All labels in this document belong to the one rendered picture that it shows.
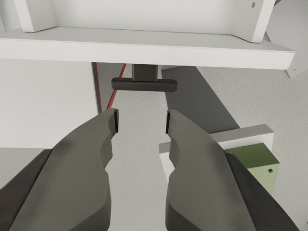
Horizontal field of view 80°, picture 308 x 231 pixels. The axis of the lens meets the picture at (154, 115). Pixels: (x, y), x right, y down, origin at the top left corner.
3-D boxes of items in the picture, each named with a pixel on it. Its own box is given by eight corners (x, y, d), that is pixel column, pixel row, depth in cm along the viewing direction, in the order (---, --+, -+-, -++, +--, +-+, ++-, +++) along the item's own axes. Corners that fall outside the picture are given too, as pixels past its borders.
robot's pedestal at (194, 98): (205, 97, 123) (267, 203, 59) (160, 106, 126) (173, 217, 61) (200, 52, 108) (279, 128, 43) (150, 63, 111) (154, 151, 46)
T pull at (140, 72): (175, 88, 22) (177, 93, 21) (112, 85, 22) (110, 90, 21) (179, 57, 20) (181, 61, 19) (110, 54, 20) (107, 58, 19)
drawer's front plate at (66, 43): (243, 46, 28) (292, 70, 18) (43, 37, 26) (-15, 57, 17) (246, 34, 27) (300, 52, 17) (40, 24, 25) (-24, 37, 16)
